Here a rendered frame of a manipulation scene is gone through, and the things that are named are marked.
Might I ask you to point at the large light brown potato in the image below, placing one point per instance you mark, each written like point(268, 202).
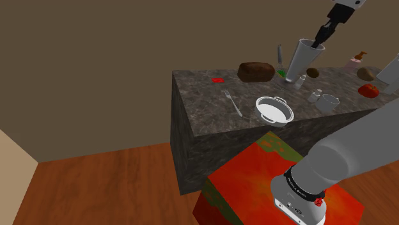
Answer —
point(365, 74)

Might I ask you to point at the silver fork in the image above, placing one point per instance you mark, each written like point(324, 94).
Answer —
point(233, 102)

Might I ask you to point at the pink soap dispenser bottle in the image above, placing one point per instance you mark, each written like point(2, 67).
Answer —
point(353, 63)

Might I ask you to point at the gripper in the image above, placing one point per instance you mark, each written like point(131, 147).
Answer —
point(341, 14)

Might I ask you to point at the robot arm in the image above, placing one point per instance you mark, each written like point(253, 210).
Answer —
point(358, 149)

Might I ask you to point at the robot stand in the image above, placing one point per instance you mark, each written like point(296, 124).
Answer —
point(249, 184)

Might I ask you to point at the clear shaker with metal cap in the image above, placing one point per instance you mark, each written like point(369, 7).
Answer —
point(314, 96)
point(300, 82)

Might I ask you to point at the brown bread loaf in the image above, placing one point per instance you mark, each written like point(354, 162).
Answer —
point(255, 72)

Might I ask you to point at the metal whisk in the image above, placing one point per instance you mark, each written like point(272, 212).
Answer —
point(280, 54)

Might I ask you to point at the dark marble counter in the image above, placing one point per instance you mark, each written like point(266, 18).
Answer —
point(187, 149)

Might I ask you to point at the red tomato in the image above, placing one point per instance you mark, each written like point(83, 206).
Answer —
point(368, 91)

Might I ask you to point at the small dark brown potato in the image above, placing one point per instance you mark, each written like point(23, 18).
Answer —
point(312, 73)

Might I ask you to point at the white mug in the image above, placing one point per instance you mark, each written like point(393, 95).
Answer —
point(325, 103)

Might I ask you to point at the small green round thing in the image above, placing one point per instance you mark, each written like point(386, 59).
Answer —
point(281, 73)

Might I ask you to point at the tall white cup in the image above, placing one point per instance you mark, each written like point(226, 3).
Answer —
point(300, 59)

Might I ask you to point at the red card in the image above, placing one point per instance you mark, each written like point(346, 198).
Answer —
point(217, 80)

